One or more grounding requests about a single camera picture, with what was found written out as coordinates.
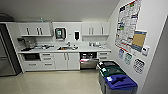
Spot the steel kitchen sink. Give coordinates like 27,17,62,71
57,45,79,51

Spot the chrome sink faucet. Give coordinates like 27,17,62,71
66,40,72,48

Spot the white drawer cabinet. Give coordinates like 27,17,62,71
39,52,56,70
97,50,112,62

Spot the dark paper towel dispenser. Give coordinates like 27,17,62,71
54,27,68,40

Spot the grey bin with blue lid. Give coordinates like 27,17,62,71
104,74,138,94

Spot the black coffee maker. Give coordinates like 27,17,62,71
17,37,37,51

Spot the stainless steel refrigerator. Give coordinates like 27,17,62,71
0,23,22,77

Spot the small paper wall sign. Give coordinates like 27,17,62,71
117,48,125,60
124,52,134,66
132,57,146,75

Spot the large printed wall poster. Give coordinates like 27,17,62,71
114,0,143,53

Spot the white wall thermostat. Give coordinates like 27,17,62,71
141,45,151,56

